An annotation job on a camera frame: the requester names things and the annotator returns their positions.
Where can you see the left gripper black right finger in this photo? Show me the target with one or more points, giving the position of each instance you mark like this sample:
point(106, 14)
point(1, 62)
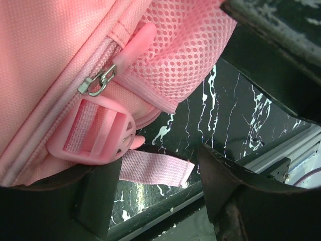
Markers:
point(243, 205)

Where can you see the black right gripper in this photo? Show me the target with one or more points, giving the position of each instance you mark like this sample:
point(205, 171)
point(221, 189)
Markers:
point(276, 47)

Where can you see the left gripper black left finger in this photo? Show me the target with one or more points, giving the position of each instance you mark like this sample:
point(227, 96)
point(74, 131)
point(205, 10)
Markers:
point(75, 204)

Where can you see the aluminium front rail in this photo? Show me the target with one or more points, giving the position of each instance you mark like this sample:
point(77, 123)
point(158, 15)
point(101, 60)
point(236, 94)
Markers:
point(293, 159)

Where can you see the pink student backpack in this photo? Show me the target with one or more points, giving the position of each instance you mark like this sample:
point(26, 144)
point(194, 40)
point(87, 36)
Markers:
point(79, 78)

